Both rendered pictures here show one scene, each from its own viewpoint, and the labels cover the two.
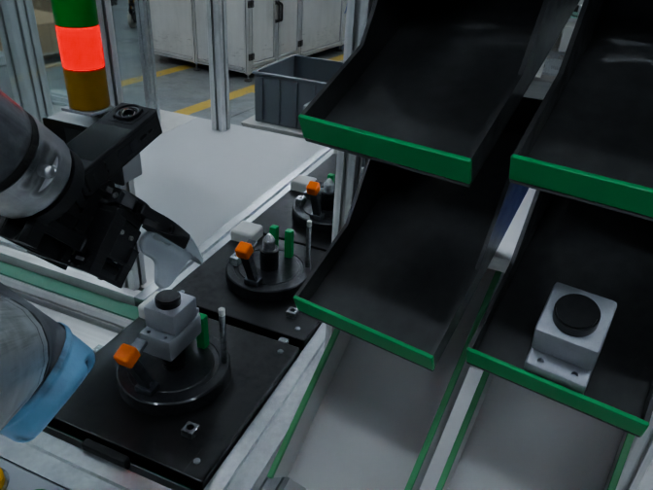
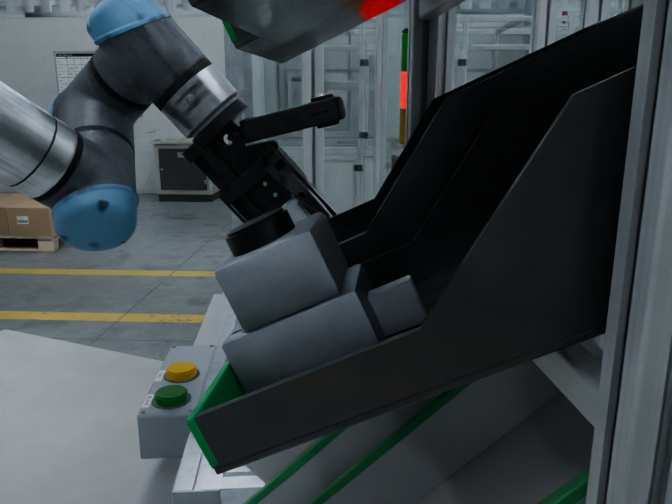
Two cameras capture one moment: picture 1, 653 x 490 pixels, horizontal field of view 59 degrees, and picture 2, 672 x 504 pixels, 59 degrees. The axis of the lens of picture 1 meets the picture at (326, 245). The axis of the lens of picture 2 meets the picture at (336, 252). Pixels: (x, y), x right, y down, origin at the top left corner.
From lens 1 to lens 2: 0.52 m
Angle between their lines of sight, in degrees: 61
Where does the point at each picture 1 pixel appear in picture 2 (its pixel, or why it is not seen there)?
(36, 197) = (184, 117)
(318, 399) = not seen: hidden behind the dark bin
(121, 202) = (269, 158)
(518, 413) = not seen: outside the picture
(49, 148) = (201, 84)
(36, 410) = (57, 210)
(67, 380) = (77, 200)
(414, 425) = not seen: hidden behind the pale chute
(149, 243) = (293, 208)
